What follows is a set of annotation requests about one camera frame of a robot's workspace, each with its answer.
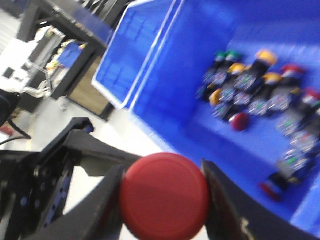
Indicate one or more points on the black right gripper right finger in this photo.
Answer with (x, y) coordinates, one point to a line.
(234, 215)

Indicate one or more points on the rear left blue crate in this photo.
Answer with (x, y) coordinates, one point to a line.
(140, 29)

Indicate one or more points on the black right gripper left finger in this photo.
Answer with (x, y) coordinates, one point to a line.
(97, 217)

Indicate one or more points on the white equipment box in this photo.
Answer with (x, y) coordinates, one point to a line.
(23, 65)

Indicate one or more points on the red button lying loose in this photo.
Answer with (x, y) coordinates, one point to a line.
(239, 122)

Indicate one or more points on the red mushroom push button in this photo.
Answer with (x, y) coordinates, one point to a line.
(164, 196)

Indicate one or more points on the black workbench frame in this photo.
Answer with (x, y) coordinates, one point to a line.
(89, 32)

